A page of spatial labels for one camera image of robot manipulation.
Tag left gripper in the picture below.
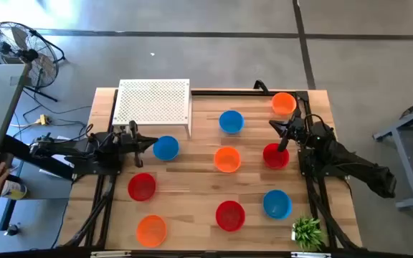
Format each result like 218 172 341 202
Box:
118 120 159 168

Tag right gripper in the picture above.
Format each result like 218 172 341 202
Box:
269 107 308 152

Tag orange plastic mini bowl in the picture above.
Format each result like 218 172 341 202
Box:
136 214 168 249
271 92 298 116
213 146 242 173

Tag blue plastic mini bowl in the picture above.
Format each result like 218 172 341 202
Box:
152 135 180 161
218 110 245 135
262 189 293 220

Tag red plastic mini bowl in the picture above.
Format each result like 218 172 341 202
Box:
127 172 157 202
215 200 246 232
262 143 290 170

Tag white perforated metal rack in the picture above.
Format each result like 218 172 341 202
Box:
111 78 193 138

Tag black clamp hook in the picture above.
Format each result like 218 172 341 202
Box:
252 79 270 95

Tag black desk support bar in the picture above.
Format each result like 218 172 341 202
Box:
0 134 77 180

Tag small green potted plant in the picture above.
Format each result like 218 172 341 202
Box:
291 214 326 252

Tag white and yellow can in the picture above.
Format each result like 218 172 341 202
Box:
0 180 28 201

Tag black floor fan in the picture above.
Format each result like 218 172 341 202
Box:
0 21 67 103

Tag dark blue desk leg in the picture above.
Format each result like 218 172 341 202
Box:
0 199 18 232

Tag small black round caster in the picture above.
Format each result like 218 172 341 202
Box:
4 224 21 237

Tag silver metal bracket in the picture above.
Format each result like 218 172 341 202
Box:
90 250 132 258
290 252 332 258

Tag grey metal table frame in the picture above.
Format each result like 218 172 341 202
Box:
373 92 413 211

